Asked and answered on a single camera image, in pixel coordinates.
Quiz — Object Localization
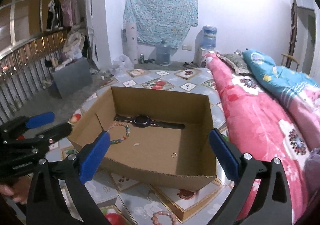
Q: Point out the clear water bottle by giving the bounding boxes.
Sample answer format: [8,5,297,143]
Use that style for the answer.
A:
[156,39,171,66]

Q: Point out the left hand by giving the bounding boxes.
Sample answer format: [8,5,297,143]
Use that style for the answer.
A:
[0,176,31,204]

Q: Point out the pink bead bracelet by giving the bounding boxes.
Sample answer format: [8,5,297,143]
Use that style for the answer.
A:
[151,210,180,225]

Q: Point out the brown cardboard box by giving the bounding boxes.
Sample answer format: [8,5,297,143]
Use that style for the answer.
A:
[68,87,216,191]

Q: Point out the blue cartoon blanket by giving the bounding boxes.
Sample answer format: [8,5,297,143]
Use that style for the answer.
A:
[242,49,319,116]

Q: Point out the black round wristwatch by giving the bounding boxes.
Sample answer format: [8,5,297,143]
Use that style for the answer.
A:
[114,114,185,130]

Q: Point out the blue water jug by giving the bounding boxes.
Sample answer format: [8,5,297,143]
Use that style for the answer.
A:
[201,26,217,50]

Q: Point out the metal balcony railing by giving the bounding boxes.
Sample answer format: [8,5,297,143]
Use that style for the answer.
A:
[1,28,70,123]

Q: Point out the white plastic bag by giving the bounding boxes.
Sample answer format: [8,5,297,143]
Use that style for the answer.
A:
[109,54,134,75]

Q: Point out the pink floral quilt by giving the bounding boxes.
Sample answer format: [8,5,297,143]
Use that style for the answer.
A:
[202,53,319,223]

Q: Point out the blue floral hanging cloth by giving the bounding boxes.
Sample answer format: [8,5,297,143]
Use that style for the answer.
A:
[123,0,199,49]

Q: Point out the multicolour bead bracelet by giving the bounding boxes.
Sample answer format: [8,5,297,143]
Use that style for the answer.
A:
[107,123,131,145]

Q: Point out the hanging clothes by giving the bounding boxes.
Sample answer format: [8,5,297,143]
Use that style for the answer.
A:
[46,0,81,31]

